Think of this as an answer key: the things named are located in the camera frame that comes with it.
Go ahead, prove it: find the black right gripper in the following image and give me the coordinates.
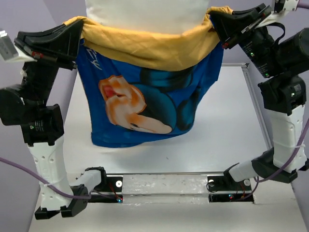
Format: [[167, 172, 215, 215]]
[[212, 2, 283, 79]]

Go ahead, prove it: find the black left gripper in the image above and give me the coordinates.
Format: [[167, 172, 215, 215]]
[[13, 18, 82, 108]]

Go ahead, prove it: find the white pillow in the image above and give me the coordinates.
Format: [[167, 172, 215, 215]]
[[85, 0, 209, 34]]

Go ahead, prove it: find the yellow pillowcase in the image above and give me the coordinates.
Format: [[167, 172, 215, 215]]
[[64, 11, 224, 148]]

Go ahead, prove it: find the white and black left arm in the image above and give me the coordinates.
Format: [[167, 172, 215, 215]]
[[0, 20, 107, 220]]

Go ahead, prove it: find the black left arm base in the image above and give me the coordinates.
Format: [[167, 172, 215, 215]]
[[84, 167, 123, 203]]

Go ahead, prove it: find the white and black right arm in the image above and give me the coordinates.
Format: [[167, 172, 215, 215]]
[[209, 1, 309, 189]]

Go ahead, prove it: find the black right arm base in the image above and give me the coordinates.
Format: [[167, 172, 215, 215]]
[[206, 173, 254, 203]]

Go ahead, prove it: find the white front board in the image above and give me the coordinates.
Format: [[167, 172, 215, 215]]
[[30, 183, 306, 232]]

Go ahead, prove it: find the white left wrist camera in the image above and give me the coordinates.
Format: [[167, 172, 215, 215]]
[[0, 29, 36, 63]]

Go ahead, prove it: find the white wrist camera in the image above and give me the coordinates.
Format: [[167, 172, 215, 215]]
[[253, 0, 299, 29], [0, 29, 36, 63]]

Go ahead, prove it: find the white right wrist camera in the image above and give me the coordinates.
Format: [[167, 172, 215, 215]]
[[253, 0, 299, 29]]

